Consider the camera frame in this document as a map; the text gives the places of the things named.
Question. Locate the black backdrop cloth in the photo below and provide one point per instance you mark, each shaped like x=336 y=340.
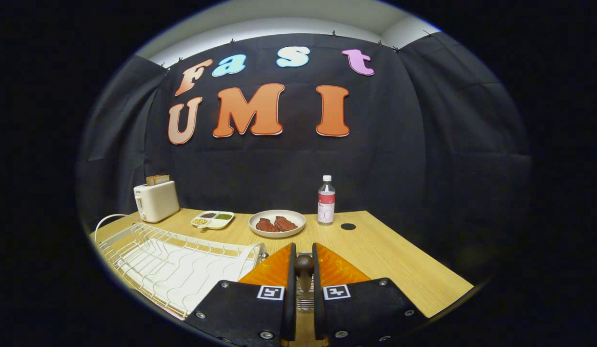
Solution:
x=423 y=168

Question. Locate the pile of yellow beans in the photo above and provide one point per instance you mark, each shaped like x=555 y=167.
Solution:
x=201 y=221

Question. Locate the white plate with meat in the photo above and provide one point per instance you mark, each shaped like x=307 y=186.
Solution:
x=276 y=234

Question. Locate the white toaster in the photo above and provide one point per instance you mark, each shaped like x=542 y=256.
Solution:
x=156 y=202

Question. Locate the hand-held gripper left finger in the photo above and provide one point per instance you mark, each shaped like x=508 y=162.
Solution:
x=290 y=299

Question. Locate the black round table grommet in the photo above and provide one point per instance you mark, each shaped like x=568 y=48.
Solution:
x=348 y=226

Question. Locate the brown meat piece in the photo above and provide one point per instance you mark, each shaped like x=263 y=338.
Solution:
x=265 y=225
x=286 y=223

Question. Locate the clear bottle with red label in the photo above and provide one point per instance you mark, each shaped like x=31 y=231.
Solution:
x=326 y=202

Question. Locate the white divided dish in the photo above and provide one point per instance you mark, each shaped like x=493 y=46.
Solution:
x=216 y=224

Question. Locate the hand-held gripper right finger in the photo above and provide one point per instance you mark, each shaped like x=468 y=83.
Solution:
x=318 y=299

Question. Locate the toasted bread slice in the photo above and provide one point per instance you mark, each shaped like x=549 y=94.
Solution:
x=156 y=182
x=161 y=176

